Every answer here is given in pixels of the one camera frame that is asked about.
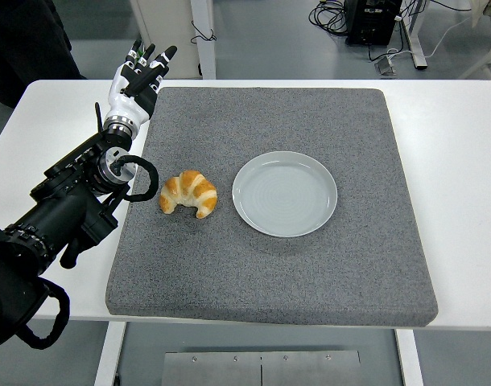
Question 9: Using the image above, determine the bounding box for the white curved chair tube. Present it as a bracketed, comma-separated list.
[456, 11, 491, 80]

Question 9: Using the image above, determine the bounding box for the pale grey round plate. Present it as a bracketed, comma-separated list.
[232, 150, 338, 238]

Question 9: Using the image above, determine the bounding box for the grey felt mat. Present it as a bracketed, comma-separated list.
[104, 86, 439, 329]

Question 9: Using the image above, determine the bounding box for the black cable bundle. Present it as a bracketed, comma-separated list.
[308, 0, 349, 38]

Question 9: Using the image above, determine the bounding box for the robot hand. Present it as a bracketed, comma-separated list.
[103, 39, 178, 126]

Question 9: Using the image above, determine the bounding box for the person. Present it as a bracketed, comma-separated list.
[0, 0, 88, 109]

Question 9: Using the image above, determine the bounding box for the grey foot pedal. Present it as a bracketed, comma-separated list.
[373, 55, 398, 76]

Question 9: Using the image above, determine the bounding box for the thin black cable loop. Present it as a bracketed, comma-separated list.
[190, 19, 218, 44]

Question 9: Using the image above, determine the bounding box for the cream cloth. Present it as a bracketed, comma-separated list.
[469, 0, 491, 18]

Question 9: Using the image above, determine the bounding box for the white desk leg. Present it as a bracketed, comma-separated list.
[401, 0, 428, 70]

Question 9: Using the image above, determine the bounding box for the golden croissant bread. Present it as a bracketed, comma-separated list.
[159, 169, 219, 220]

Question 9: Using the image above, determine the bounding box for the white table leg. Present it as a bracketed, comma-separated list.
[93, 321, 128, 386]
[394, 329, 426, 386]

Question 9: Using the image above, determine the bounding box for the white cabinet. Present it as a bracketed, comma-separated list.
[130, 0, 217, 80]

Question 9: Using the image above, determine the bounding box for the white cable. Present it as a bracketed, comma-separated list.
[384, 14, 474, 61]

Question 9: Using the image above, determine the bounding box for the grey metal plate with screws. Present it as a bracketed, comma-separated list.
[160, 350, 362, 386]

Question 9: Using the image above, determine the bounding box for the black computer box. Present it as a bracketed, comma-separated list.
[345, 0, 403, 46]

